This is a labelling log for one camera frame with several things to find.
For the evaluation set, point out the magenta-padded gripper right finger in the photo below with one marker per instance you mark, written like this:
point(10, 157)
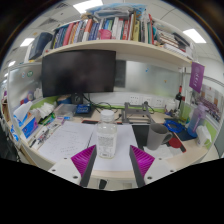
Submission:
point(156, 168)

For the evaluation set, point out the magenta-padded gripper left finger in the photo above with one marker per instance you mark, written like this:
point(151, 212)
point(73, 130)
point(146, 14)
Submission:
point(68, 168)

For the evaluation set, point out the clear plastic water bottle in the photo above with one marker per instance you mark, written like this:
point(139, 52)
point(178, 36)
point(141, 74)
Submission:
point(106, 140)

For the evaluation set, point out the white folded paper towel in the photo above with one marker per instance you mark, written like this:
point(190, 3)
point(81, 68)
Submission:
point(163, 152)

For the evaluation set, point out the handwritten white paper sheet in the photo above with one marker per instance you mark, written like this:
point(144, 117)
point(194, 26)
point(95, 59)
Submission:
point(66, 141)

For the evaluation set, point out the grey ceramic mug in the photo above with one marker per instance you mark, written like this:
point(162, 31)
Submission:
point(155, 136)

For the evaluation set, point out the flat round red coaster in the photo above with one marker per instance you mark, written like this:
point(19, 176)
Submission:
point(175, 142)

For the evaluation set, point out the black desk mat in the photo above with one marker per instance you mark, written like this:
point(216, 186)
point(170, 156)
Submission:
point(140, 133)

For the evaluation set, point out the plain white paper sheet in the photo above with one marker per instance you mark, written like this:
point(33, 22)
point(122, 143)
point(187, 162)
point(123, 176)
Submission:
point(125, 140)

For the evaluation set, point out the dark blue mouse pad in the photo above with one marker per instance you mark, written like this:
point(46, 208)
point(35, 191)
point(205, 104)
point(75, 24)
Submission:
point(186, 134)

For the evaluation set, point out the white tissue pack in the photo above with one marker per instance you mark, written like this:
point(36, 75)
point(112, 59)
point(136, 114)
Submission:
point(203, 136)

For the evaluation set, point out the grey metal laptop stand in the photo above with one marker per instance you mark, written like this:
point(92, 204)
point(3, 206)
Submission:
point(135, 115)

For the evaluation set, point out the clear plastic box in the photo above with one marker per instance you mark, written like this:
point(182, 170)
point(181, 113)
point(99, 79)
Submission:
point(65, 110)

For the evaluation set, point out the blue tissue box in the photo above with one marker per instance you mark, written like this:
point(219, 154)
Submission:
point(28, 125)

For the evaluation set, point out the blue electronic device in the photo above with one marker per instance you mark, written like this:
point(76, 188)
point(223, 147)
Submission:
point(83, 109)

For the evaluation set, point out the white crumpled tissue pile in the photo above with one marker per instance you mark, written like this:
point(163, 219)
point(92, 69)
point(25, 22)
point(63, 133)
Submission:
point(45, 110)

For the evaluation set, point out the white round jar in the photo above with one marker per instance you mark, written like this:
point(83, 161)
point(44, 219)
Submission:
point(170, 106)

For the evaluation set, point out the dark wine bottle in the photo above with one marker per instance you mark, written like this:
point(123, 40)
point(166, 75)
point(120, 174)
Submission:
point(179, 98)

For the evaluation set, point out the group photo poster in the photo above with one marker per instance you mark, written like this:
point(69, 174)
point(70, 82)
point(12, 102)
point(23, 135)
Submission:
point(213, 101)

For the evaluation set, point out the black computer monitor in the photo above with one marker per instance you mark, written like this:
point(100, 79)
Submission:
point(78, 73)

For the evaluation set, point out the purple pennant flag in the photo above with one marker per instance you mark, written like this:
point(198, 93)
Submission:
point(196, 76)

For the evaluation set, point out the ceiling lights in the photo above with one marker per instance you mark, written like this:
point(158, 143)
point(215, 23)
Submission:
point(88, 5)

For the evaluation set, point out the white wall outlet row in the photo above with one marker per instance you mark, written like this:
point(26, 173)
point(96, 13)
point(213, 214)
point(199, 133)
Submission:
point(145, 100)

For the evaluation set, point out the wall shelf with books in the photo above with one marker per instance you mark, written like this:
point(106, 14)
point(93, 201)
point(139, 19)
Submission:
point(116, 46)

